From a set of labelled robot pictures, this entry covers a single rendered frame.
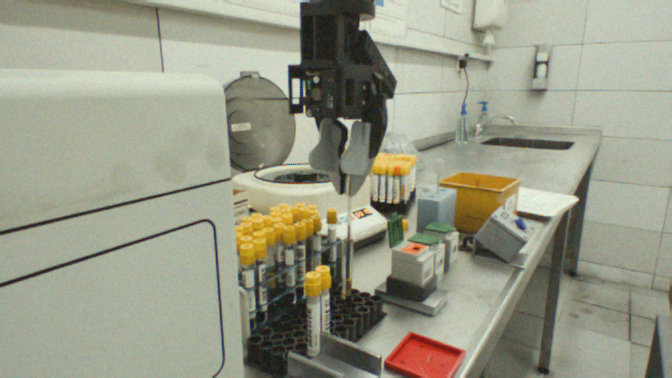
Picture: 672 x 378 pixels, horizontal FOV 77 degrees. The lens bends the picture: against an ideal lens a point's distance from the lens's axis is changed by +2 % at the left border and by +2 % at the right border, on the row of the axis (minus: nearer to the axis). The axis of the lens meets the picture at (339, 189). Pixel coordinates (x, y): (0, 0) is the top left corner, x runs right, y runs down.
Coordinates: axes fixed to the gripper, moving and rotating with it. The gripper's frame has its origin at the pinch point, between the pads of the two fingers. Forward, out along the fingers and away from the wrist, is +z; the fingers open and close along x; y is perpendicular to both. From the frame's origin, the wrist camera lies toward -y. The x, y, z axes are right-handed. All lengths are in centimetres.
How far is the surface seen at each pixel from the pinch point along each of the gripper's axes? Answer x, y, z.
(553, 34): -13, -249, -41
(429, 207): 0.9, -25.6, 9.1
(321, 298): 3.4, 10.7, 9.6
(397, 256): 3.9, -6.4, 10.9
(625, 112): 28, -249, 2
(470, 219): 4.3, -39.7, 14.4
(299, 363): 6.7, 18.5, 11.1
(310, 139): -51, -60, 5
